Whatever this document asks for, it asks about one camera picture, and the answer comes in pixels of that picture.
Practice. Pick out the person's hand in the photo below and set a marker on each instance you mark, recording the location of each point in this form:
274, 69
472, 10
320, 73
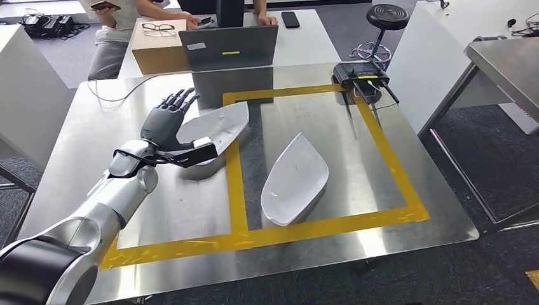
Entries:
267, 20

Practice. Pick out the person's left hand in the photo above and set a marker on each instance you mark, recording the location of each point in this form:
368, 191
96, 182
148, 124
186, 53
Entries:
191, 20

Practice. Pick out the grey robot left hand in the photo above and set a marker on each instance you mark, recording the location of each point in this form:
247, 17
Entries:
162, 126

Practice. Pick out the person's right hand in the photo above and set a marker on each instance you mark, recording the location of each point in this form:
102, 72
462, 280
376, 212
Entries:
105, 12

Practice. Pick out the dark phone brown case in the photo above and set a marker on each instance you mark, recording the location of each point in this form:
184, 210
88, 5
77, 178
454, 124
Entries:
104, 5

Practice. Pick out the black phone pale edge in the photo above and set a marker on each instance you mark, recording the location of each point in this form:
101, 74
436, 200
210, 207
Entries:
206, 22

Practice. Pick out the white curved part orange writing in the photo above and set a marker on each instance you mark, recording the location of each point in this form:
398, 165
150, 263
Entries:
219, 122

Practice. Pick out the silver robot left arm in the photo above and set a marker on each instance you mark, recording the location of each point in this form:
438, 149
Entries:
113, 198

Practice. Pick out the person's forearm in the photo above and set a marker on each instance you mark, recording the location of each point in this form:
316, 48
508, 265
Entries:
260, 7

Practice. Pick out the white curved plastic part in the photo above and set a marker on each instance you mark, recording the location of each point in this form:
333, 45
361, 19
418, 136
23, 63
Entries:
294, 181

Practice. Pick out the stainless steel workbench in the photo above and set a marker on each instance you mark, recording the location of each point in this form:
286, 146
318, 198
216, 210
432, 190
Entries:
362, 168

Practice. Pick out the black smartphone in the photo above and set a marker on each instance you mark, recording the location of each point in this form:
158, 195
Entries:
290, 20

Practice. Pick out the person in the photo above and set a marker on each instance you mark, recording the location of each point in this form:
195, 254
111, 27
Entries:
113, 42

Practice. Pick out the black monitor stand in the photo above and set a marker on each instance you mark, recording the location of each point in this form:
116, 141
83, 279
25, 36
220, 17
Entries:
229, 12

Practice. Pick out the brown cardboard box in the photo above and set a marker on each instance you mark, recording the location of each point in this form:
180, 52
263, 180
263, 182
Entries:
160, 52

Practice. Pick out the white desk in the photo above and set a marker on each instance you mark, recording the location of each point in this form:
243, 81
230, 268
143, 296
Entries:
307, 42

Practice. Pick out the grey laptop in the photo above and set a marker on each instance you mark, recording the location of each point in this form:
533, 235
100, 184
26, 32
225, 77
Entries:
229, 48

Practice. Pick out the black battery chargers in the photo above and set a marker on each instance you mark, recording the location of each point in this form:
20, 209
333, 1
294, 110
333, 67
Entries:
46, 24

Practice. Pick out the dark grey object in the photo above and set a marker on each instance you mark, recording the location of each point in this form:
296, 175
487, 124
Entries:
358, 73

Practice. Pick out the white panel table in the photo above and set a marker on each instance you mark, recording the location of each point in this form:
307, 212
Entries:
29, 97
429, 50

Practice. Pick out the black round stool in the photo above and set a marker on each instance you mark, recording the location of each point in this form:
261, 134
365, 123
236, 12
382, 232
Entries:
385, 19

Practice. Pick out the black frame glasses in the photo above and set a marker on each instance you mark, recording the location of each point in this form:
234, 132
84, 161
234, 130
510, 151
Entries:
158, 26

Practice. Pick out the clear frame glasses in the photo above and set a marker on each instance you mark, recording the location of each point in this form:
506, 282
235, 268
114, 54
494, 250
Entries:
159, 33

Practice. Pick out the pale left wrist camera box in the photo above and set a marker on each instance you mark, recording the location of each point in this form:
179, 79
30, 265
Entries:
203, 142

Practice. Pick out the black left wrist camera bracket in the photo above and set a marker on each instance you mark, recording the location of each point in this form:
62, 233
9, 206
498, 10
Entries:
198, 155

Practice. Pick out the steel frame table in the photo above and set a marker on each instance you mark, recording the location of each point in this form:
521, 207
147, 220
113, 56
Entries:
17, 181
505, 67

